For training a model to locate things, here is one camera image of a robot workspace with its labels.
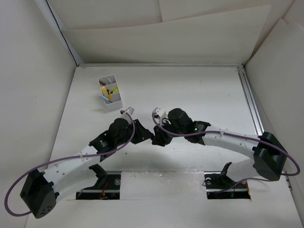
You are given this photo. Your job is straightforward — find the aluminium rail right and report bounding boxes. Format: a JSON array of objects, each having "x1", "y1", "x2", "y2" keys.
[{"x1": 237, "y1": 65, "x2": 264, "y2": 135}]

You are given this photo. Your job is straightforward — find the aluminium rail back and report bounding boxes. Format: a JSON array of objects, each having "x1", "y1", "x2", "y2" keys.
[{"x1": 79, "y1": 63, "x2": 244, "y2": 69}]

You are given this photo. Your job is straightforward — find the pale yellow highlighter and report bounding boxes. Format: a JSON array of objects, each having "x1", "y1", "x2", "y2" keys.
[{"x1": 101, "y1": 86, "x2": 108, "y2": 95}]

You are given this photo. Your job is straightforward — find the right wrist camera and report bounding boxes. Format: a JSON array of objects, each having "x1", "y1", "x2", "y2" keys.
[{"x1": 152, "y1": 107, "x2": 169, "y2": 126}]

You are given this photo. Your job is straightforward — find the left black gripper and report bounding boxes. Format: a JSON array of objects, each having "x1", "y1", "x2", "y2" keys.
[{"x1": 115, "y1": 119, "x2": 152, "y2": 146}]

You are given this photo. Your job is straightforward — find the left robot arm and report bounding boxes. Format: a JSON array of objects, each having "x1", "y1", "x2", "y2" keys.
[{"x1": 20, "y1": 118, "x2": 154, "y2": 219}]

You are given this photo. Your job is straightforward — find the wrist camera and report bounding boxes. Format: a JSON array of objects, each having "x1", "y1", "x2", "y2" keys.
[
  {"x1": 120, "y1": 107, "x2": 134, "y2": 124},
  {"x1": 152, "y1": 107, "x2": 169, "y2": 126}
]

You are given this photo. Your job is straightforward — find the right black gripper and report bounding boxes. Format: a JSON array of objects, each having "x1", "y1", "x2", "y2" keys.
[{"x1": 152, "y1": 118, "x2": 186, "y2": 146}]

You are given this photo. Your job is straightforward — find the aluminium rail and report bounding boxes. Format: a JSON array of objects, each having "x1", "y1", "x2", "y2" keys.
[
  {"x1": 79, "y1": 63, "x2": 244, "y2": 69},
  {"x1": 237, "y1": 65, "x2": 264, "y2": 135}
]

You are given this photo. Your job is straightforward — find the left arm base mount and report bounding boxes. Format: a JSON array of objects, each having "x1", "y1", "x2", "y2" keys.
[{"x1": 76, "y1": 164, "x2": 122, "y2": 200}]

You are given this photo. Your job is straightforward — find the white compartment organizer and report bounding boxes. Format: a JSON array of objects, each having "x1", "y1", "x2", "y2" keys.
[{"x1": 98, "y1": 75, "x2": 123, "y2": 111}]

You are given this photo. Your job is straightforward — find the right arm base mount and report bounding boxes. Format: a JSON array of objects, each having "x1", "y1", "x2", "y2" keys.
[{"x1": 202, "y1": 162, "x2": 251, "y2": 200}]

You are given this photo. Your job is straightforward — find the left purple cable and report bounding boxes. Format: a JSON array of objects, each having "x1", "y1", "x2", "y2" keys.
[{"x1": 4, "y1": 110, "x2": 136, "y2": 217}]

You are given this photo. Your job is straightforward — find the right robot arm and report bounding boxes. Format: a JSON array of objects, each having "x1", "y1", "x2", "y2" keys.
[{"x1": 152, "y1": 108, "x2": 287, "y2": 187}]

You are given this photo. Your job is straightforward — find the light blue pen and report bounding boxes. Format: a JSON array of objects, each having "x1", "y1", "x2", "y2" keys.
[{"x1": 99, "y1": 95, "x2": 112, "y2": 104}]

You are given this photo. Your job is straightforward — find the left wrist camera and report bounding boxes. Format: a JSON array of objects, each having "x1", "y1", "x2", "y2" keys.
[{"x1": 120, "y1": 107, "x2": 134, "y2": 124}]

